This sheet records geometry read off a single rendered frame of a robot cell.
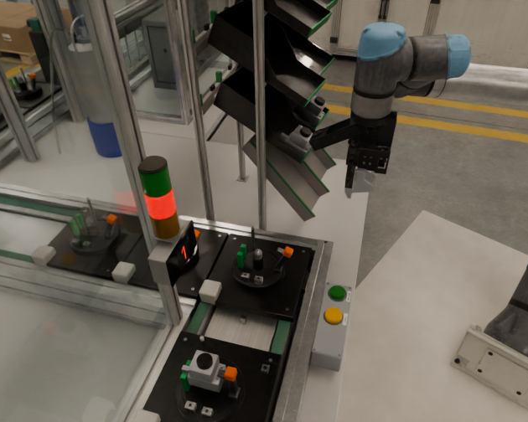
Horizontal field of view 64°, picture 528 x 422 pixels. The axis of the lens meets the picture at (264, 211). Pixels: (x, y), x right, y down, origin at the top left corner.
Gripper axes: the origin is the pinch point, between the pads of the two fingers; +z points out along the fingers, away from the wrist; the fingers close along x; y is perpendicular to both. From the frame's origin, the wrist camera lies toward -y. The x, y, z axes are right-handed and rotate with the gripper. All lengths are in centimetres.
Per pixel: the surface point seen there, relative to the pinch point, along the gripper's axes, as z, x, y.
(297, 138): -2.1, 16.5, -14.9
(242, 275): 22.8, -10.3, -22.1
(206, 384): 18.7, -41.2, -19.3
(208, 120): 37, 87, -70
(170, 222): -6.6, -25.5, -29.7
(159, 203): -11.6, -26.2, -30.6
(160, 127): 37, 75, -89
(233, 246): 26.3, 1.9, -28.8
